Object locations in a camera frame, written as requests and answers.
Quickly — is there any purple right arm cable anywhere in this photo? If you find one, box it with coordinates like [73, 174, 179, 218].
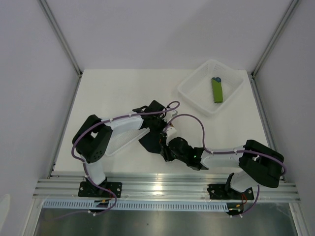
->
[163, 114, 287, 217]

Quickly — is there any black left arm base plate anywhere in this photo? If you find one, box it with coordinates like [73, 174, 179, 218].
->
[78, 181, 122, 198]

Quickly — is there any green rolled napkin bundle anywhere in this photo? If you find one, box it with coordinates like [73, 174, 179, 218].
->
[211, 77, 223, 103]

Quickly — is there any white slotted cable duct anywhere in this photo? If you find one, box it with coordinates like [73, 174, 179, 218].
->
[43, 199, 228, 212]

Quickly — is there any corner frame post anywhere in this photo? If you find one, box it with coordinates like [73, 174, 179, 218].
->
[251, 0, 301, 79]
[37, 0, 83, 78]

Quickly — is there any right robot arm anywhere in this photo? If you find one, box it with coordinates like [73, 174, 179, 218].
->
[159, 133, 286, 199]

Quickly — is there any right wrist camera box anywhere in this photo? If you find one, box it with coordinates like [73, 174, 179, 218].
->
[166, 126, 177, 139]

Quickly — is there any white narrow cutlery tray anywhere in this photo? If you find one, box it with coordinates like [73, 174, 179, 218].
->
[105, 128, 149, 156]

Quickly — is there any right corner frame post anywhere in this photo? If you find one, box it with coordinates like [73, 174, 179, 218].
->
[251, 0, 301, 79]

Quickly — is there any large white basket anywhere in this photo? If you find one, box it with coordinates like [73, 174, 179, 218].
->
[177, 59, 245, 117]

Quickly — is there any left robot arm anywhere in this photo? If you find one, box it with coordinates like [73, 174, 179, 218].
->
[71, 100, 173, 197]

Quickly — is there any left corner frame post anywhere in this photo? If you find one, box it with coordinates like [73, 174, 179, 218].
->
[37, 0, 83, 78]

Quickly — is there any aluminium frame rail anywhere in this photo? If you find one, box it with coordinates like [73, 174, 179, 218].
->
[33, 172, 301, 203]

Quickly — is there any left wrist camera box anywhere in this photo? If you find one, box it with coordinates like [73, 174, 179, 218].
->
[164, 110, 178, 122]

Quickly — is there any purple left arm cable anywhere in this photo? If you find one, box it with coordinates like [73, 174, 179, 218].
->
[56, 101, 180, 219]

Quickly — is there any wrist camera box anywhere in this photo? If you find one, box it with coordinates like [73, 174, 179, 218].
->
[164, 110, 178, 122]
[166, 126, 177, 139]

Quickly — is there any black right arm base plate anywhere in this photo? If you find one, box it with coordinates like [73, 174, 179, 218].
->
[207, 184, 254, 200]

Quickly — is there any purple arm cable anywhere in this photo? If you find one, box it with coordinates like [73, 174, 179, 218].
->
[56, 101, 180, 219]
[163, 114, 287, 217]

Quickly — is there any dark navy paper napkin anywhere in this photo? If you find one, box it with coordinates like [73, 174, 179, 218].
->
[139, 131, 162, 154]

